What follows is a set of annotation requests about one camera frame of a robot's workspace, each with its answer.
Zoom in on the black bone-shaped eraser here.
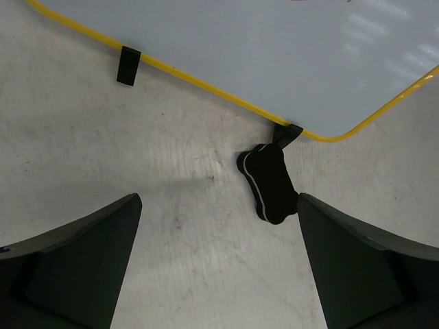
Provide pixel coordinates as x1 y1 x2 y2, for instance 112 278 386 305
237 143 299 225

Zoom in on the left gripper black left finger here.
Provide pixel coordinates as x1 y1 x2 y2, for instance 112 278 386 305
1 193 142 328

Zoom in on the yellow framed whiteboard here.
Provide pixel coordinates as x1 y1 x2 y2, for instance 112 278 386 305
31 0 438 143

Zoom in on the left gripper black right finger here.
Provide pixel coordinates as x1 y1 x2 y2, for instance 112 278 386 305
297 193 438 328

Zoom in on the black whiteboard foot clip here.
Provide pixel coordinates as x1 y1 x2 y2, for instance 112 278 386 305
272 123 303 149
117 46 141 86

